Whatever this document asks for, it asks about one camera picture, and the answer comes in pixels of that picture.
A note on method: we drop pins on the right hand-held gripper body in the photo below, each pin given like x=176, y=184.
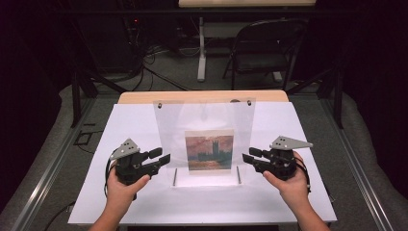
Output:
x=288, y=143

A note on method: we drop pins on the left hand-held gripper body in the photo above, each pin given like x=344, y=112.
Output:
x=126, y=149

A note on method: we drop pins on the clear acrylic photo frame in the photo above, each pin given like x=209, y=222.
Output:
x=173, y=125

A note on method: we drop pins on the painting print photo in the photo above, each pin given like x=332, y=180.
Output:
x=208, y=152

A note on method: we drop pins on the person's left hand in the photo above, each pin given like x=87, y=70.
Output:
x=120, y=194

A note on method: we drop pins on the person's right hand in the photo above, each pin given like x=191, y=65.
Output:
x=293, y=189

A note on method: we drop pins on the white board mat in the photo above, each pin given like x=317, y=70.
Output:
x=128, y=125

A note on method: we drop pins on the light wooden table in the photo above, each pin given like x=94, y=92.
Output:
x=179, y=96

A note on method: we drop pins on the black metal stand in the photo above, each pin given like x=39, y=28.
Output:
x=338, y=102
x=75, y=102

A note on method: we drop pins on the black folding chair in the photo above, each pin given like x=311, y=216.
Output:
x=260, y=61

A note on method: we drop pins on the white-legged desk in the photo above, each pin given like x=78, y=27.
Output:
x=201, y=57

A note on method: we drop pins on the black equipment with red light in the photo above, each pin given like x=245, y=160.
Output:
x=136, y=29

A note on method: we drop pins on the aluminium rail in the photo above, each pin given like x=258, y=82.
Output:
x=356, y=166
x=48, y=174

